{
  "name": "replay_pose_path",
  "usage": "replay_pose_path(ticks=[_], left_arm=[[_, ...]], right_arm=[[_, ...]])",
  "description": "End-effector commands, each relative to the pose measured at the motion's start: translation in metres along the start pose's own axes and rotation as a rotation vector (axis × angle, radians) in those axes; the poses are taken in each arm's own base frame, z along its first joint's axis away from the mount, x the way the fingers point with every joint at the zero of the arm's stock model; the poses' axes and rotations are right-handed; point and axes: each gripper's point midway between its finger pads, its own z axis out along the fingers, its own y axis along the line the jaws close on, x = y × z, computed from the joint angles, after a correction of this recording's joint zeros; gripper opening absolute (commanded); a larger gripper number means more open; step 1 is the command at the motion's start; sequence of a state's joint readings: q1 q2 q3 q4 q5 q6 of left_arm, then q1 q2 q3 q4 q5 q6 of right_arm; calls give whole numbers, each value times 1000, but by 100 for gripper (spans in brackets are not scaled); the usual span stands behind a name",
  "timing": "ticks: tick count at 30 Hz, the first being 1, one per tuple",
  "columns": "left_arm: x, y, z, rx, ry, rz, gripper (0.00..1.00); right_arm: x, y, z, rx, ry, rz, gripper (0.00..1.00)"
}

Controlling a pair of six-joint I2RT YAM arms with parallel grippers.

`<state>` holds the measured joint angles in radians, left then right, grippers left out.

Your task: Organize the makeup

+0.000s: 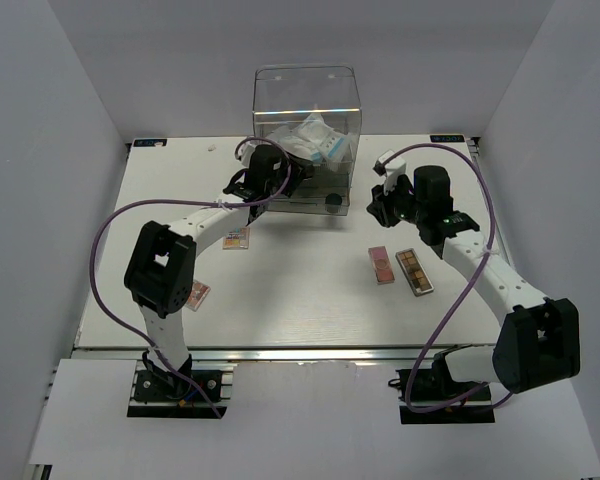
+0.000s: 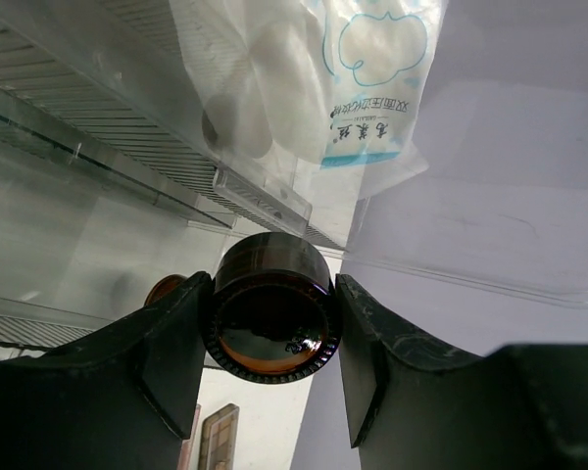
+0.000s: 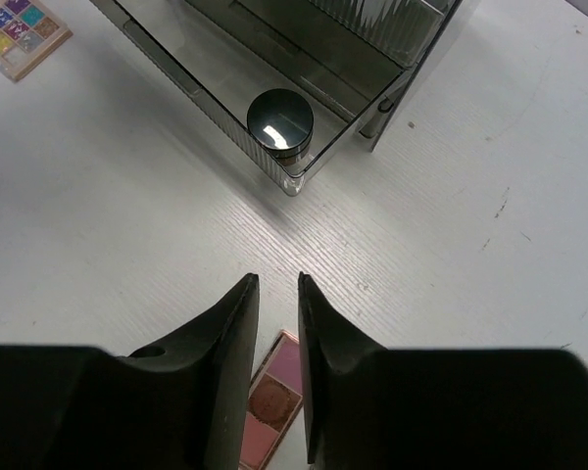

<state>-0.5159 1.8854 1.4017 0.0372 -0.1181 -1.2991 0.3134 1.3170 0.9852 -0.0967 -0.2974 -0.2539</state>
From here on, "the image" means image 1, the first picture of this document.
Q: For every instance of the aluminium table rail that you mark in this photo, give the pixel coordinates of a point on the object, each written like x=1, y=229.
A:
x=230, y=354

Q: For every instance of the clear acrylic drawer organizer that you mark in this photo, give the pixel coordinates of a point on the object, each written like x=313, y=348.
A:
x=285, y=95

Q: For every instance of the blue label sticker right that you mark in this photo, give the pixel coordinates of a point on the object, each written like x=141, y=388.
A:
x=447, y=138

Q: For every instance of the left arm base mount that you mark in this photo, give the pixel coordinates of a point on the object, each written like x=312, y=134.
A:
x=152, y=398

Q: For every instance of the glitter nine-pan palette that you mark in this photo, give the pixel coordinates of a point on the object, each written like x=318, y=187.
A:
x=237, y=239

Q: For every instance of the black jar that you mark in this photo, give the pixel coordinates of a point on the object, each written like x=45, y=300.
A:
x=333, y=203

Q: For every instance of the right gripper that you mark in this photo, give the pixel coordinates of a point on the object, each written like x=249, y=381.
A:
x=379, y=207

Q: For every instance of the cotton pad bag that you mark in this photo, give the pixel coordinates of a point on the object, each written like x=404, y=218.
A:
x=333, y=145
x=295, y=145

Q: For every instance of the brown eyeshadow palette long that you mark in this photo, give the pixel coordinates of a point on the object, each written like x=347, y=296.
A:
x=414, y=273

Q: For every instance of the blue label sticker left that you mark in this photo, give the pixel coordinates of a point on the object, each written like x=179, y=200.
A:
x=149, y=143

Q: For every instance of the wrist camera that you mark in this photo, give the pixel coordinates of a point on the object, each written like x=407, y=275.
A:
x=244, y=151
x=390, y=166

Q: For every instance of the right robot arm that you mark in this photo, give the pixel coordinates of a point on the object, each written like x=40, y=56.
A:
x=538, y=342

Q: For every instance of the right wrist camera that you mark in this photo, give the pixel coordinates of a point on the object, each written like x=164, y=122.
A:
x=390, y=166

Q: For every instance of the pink blush palette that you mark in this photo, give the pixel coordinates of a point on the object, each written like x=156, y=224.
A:
x=381, y=265

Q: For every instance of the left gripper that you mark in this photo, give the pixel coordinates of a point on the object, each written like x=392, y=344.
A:
x=293, y=168

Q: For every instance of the blue label sticker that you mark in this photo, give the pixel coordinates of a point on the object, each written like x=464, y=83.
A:
x=149, y=143
x=447, y=138

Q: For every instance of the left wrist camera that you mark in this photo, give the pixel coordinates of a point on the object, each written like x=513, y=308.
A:
x=244, y=151

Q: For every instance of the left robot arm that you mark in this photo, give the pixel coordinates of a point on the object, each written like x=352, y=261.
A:
x=160, y=274

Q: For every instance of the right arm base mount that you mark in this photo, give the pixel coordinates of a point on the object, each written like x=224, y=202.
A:
x=433, y=385

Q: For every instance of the round-pan orange palette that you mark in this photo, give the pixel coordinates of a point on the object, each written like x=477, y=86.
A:
x=198, y=294

